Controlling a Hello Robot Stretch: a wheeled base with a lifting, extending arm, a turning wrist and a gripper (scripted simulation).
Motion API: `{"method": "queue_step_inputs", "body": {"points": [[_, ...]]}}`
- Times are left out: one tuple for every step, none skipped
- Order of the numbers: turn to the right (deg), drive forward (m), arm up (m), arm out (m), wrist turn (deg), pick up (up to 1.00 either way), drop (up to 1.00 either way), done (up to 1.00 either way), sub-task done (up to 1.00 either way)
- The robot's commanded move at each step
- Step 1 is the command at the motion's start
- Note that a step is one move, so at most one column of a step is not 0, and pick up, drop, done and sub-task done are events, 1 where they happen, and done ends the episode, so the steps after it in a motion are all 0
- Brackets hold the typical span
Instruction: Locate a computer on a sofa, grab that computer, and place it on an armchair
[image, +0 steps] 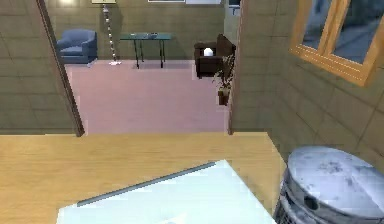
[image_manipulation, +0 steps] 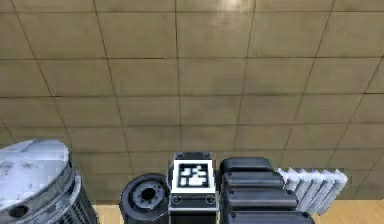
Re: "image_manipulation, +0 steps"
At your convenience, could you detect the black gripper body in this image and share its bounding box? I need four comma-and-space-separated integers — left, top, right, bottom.
119, 173, 172, 224

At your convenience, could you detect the grey metal bin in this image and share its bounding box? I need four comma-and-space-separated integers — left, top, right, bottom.
0, 138, 100, 224

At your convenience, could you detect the white ribbed radiator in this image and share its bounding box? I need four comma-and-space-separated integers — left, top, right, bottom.
276, 167, 349, 217

